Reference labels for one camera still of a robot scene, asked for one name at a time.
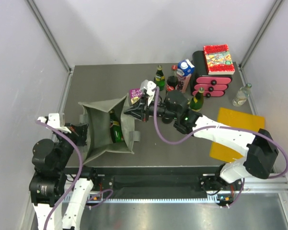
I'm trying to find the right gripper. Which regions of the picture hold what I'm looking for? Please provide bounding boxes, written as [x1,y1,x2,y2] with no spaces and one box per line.
[124,94,179,124]

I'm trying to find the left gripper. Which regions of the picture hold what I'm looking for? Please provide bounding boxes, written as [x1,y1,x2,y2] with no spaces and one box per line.
[54,121,89,170]

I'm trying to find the green canvas bag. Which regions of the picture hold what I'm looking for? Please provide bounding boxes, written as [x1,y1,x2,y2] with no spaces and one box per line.
[79,95,141,165]

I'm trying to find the cola bottle red cap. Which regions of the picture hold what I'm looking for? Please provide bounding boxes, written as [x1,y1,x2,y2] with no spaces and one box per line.
[166,65,179,94]
[161,117,173,124]

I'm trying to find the blue juice carton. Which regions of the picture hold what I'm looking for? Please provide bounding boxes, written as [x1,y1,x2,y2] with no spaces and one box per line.
[176,58,195,93]

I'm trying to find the clear green-cap bottle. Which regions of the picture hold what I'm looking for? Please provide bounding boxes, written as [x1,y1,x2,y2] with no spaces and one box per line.
[232,83,252,107]

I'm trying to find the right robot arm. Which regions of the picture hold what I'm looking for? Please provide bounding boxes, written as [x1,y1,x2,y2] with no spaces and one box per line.
[124,90,278,190]

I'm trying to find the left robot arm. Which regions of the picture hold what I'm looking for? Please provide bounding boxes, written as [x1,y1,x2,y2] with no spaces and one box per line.
[29,124,99,230]

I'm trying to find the purple treehouse book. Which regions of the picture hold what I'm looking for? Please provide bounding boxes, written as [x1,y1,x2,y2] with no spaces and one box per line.
[129,88,143,105]

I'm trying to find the black pink drawer unit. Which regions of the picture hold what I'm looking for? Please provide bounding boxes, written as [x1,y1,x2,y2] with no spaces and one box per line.
[190,51,232,98]

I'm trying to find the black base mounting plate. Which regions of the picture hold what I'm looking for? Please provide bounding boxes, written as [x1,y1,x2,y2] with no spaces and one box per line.
[72,167,244,198]

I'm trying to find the yellow folder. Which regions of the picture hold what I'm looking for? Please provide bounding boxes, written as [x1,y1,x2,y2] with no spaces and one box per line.
[209,107,265,162]

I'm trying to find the red comic book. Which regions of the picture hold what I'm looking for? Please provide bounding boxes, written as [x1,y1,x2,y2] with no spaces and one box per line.
[203,44,235,75]

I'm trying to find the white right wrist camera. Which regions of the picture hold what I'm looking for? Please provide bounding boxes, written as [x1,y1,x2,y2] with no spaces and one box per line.
[140,80,156,97]

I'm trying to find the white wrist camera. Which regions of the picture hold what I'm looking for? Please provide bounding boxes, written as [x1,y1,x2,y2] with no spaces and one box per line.
[37,113,71,133]
[140,80,156,97]

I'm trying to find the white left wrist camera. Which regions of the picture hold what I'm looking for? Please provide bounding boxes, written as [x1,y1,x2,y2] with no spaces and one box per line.
[37,113,71,133]

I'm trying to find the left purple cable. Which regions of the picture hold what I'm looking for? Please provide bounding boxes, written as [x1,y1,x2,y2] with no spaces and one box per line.
[36,119,114,230]

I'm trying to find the purple cable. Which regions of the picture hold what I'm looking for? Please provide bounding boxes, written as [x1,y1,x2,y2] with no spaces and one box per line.
[36,119,114,230]
[153,87,288,208]

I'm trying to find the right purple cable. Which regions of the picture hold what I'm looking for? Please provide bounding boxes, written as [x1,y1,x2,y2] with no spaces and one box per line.
[153,87,288,208]

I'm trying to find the aluminium frame rail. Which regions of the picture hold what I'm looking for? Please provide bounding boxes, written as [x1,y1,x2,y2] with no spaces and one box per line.
[65,177,288,207]

